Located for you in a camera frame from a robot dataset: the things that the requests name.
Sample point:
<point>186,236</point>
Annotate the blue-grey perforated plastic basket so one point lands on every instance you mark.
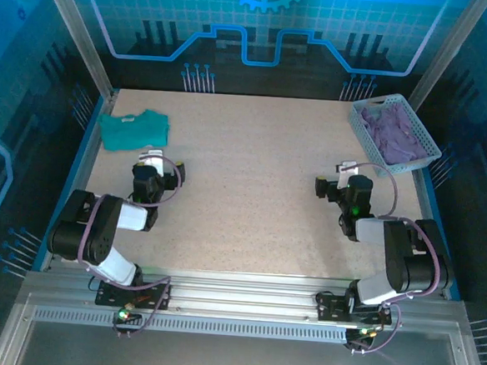
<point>431,151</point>

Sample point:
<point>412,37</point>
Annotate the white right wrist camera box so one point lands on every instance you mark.
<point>348,168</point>

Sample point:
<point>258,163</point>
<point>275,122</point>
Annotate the purple t-shirt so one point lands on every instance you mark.
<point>393,134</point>

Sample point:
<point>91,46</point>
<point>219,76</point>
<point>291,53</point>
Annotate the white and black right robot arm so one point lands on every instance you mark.
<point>409,265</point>

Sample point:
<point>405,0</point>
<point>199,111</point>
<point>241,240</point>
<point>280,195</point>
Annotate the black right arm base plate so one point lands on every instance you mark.
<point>330,309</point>

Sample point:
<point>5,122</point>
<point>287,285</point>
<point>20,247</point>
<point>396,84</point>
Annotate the aluminium mounting rail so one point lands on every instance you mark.
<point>240,295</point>

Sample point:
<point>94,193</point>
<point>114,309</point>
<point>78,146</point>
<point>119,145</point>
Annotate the blue table edge strip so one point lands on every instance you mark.
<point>81,158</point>
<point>425,187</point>

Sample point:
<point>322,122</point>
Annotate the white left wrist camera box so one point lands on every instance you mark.
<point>153,159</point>

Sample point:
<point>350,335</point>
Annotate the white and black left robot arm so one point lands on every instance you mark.
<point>101,243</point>

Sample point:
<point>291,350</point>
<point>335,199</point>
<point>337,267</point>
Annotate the teal folded t-shirt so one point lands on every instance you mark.
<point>130,130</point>

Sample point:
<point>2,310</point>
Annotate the small LED circuit board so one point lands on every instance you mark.
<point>367,331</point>
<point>125,314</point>

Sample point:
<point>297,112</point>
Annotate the grey metal panel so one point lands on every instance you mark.
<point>235,357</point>

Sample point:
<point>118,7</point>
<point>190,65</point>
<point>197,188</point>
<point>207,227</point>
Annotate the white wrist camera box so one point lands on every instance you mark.
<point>348,168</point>
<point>153,159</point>

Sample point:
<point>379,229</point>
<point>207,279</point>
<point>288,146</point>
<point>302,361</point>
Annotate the aluminium frame post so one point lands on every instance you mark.
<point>444,54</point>
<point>82,41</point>

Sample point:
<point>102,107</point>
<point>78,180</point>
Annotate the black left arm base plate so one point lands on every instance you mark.
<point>110,296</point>

